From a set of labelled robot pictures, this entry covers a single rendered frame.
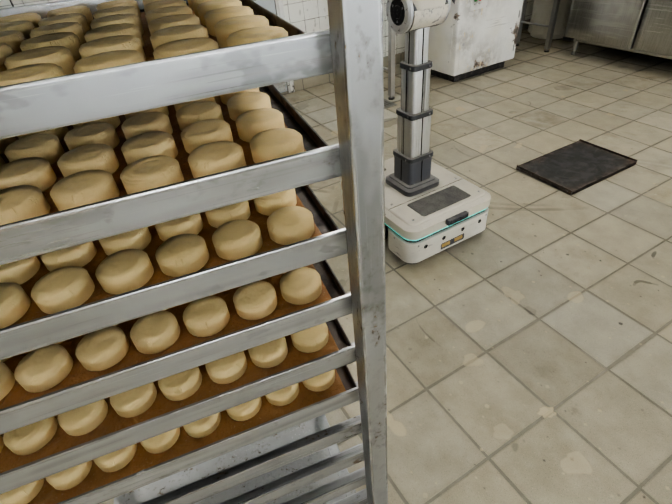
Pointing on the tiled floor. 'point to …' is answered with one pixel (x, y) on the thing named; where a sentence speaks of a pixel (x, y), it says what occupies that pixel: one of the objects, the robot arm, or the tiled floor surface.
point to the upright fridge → (622, 25)
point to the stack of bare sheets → (576, 166)
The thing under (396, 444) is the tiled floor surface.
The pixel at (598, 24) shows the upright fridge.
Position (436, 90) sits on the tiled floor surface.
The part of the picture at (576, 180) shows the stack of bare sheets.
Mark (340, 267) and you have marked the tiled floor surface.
